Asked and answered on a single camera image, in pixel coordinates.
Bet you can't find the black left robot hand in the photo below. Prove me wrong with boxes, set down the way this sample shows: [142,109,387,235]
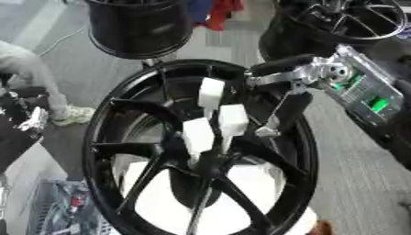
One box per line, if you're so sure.
[0,86,53,173]

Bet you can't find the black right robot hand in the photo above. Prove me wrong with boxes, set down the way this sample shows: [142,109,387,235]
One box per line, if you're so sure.
[244,53,325,139]

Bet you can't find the white pin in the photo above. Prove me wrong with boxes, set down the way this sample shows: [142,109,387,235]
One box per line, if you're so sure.
[217,104,250,154]
[180,117,217,168]
[197,77,227,121]

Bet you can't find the black spoked wheel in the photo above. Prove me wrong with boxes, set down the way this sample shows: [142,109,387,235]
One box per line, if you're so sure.
[258,0,410,62]
[80,58,321,235]

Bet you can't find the black wheel rim barrel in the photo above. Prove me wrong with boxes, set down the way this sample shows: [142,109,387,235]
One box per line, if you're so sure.
[83,0,196,60]

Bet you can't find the white box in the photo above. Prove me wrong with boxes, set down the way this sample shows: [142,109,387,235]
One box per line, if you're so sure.
[0,141,71,235]

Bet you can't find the red and blue clothing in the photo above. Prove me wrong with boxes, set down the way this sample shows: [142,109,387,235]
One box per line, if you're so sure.
[186,0,246,32]

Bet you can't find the white stand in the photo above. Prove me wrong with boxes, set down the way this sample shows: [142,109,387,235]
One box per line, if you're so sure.
[118,161,318,235]

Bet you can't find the thin floor cable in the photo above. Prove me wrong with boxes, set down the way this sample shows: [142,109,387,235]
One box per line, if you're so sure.
[37,28,87,58]

